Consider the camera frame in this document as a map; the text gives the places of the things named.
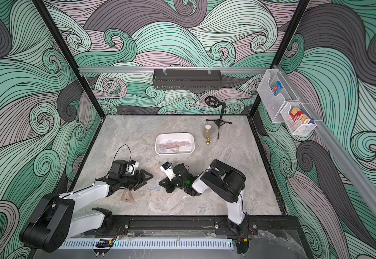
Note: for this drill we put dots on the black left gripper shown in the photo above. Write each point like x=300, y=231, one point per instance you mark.
x=139, y=183

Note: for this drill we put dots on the black corner frame post left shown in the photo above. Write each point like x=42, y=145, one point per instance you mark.
x=50, y=24

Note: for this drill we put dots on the blue packet in bin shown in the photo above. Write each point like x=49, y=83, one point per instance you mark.
x=276, y=87

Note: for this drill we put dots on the pink small triangle ruler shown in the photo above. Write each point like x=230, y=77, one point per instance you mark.
x=127, y=196

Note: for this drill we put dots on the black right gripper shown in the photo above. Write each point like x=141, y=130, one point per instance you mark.
x=173, y=182

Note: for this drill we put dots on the black corner frame post right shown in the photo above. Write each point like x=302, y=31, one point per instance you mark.
x=287, y=15

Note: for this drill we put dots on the clear wall bin upper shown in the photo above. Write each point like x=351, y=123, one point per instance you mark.
x=273, y=104

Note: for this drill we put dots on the black corner frame post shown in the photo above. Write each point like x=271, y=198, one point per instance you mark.
x=287, y=15
x=50, y=24

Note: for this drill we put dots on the clear blue triangle ruler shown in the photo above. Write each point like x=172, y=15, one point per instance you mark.
x=154, y=187

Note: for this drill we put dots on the aluminium wall rail right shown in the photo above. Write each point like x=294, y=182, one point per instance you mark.
x=342, y=158

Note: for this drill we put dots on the aluminium wall rail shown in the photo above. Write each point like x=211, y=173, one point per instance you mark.
x=151, y=69
x=342, y=158

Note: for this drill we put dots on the black wall-mounted tray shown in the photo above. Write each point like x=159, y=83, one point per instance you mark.
x=187, y=80

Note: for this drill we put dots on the red boxes in bin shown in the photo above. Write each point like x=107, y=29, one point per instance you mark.
x=297, y=114

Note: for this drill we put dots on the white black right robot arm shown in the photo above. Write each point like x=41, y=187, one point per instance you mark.
x=226, y=181

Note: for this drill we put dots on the black tripod microphone stand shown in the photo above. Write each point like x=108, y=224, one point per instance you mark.
x=213, y=102

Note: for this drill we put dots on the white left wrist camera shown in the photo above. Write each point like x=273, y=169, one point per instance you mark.
x=123, y=168

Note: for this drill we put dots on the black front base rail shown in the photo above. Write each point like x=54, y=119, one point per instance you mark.
x=180, y=222

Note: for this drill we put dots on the spice jar with white lid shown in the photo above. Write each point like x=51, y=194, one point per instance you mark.
x=207, y=131

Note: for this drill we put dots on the aluminium wall rail back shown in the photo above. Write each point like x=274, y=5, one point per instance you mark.
x=151, y=69

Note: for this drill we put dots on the white plastic storage box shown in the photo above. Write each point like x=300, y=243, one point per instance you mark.
x=176, y=137

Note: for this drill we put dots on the white perforated cable duct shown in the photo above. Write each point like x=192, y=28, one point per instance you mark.
x=149, y=244

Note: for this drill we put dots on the clear wall bin lower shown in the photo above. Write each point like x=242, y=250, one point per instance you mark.
x=296, y=128

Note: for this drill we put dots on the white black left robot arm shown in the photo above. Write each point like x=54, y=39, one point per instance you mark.
x=56, y=218

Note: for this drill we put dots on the red straight ruler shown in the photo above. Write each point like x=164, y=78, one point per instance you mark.
x=183, y=145

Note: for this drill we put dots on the clear wall bin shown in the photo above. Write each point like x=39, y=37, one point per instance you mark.
x=296, y=128
x=273, y=104

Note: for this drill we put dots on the pink tall triangle ruler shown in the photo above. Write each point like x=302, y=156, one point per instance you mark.
x=171, y=150

